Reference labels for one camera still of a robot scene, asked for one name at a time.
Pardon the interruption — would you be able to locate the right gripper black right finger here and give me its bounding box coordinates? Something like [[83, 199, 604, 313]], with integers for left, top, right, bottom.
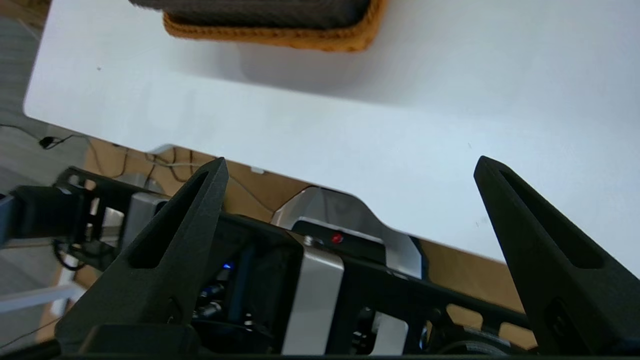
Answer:
[[473, 155, 640, 357]]

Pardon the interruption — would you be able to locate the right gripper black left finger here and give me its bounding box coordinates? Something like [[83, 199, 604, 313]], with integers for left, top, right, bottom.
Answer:
[[54, 157, 230, 353]]

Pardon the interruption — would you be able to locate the dark brown wicker basket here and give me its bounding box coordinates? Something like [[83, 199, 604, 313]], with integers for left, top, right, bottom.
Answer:
[[129, 0, 374, 30]]

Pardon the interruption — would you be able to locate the orange wicker basket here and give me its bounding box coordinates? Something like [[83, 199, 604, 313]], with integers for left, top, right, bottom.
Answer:
[[162, 0, 389, 53]]

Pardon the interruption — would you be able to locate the black and silver robot base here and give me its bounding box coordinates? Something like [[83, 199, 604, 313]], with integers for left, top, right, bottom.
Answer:
[[52, 166, 541, 357]]

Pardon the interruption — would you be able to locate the thin black floor cable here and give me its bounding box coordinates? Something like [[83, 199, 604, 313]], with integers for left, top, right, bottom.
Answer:
[[114, 144, 211, 184]]

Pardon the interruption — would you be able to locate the black floor cable with plug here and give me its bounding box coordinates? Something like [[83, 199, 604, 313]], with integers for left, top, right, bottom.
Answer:
[[0, 123, 90, 151]]

